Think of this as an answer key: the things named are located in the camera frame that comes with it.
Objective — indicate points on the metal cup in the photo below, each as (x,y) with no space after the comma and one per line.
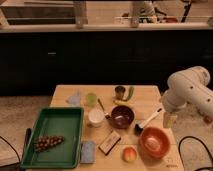
(119,92)

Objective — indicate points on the light green cup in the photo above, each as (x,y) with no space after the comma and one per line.
(91,99)

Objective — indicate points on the bunch of red grapes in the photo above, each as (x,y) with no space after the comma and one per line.
(46,142)

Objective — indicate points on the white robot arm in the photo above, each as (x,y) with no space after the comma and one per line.
(187,86)

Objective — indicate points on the dark maroon bowl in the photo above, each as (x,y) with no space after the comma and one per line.
(122,117)

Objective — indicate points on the white cup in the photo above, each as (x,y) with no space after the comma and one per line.
(96,117)

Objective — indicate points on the orange bowl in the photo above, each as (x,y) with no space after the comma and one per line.
(154,142)

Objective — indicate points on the light blue plastic piece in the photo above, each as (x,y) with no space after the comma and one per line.
(74,100)

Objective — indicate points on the blue sponge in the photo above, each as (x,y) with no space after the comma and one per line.
(87,152)

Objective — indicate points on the black tool at table edge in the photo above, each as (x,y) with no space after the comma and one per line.
(26,140)

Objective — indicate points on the wooden handled spoon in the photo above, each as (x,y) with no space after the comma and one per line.
(107,116)

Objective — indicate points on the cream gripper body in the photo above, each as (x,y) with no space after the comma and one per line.
(169,119)

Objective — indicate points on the green plastic tray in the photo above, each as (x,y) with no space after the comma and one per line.
(56,121)

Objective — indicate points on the green cucumber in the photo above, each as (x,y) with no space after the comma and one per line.
(130,93)

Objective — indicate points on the red yellow apple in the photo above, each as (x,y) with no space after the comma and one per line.
(129,154)

